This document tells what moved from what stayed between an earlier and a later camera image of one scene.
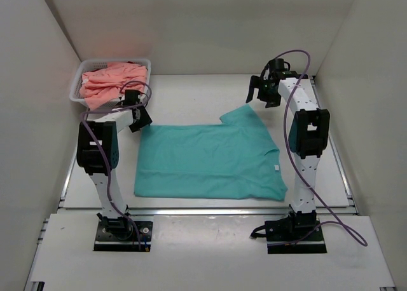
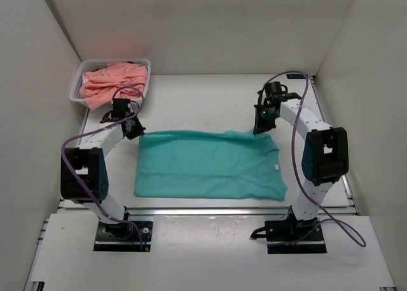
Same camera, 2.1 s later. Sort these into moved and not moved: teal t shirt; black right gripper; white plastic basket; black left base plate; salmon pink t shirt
Moved: black right gripper; teal t shirt
Not moved: black left base plate; white plastic basket; salmon pink t shirt
